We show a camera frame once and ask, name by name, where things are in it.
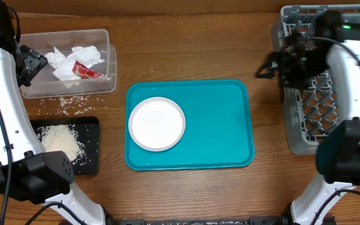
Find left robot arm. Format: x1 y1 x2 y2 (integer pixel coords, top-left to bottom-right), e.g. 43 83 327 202
0 0 114 224

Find white napkin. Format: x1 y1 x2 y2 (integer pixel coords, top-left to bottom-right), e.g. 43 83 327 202
45 46 105 81

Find teal serving tray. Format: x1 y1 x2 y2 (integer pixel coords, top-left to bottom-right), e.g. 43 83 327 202
124 79 255 171

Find clear plastic waste bin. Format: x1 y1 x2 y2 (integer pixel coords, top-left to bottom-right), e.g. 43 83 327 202
20 29 118 99

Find black rectangular tray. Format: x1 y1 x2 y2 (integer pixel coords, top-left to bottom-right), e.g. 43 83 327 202
31 116 100 175

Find large white plate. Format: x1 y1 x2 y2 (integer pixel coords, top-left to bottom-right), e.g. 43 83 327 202
127 97 186 152

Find red sauce packet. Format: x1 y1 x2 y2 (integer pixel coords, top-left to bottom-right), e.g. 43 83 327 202
72 61 103 79

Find scattered rice grains on table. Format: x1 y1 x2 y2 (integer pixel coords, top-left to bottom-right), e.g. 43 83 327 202
37 94 107 118

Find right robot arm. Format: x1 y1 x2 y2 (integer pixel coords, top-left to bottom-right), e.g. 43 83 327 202
256 11 360 224

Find pile of white rice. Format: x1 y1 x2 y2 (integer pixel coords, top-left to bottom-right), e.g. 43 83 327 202
36 124 86 164

